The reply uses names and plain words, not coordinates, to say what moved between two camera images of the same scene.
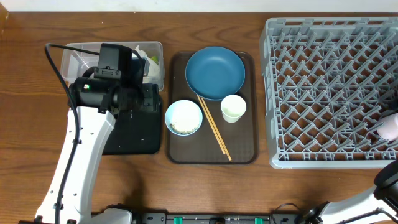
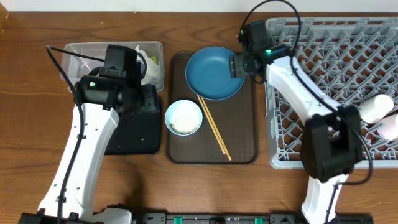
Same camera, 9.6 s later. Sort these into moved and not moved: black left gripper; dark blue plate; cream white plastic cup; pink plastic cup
Moved: cream white plastic cup
Not moved: dark blue plate; black left gripper; pink plastic cup
